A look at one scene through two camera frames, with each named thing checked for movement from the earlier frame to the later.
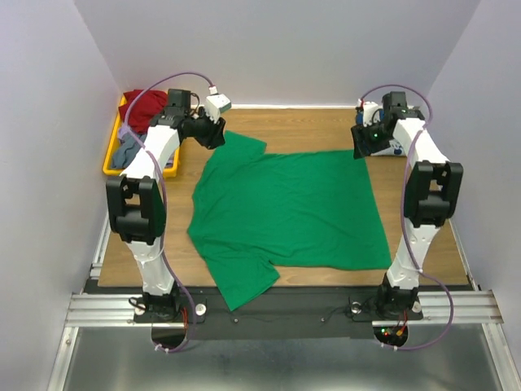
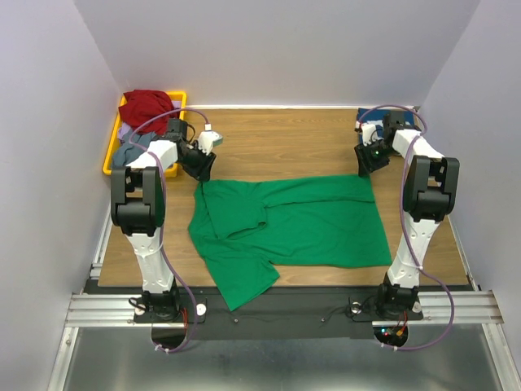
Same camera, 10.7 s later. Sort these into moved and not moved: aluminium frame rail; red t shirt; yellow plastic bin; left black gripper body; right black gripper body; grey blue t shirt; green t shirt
Moved: left black gripper body; green t shirt; right black gripper body
Not moved: red t shirt; grey blue t shirt; yellow plastic bin; aluminium frame rail
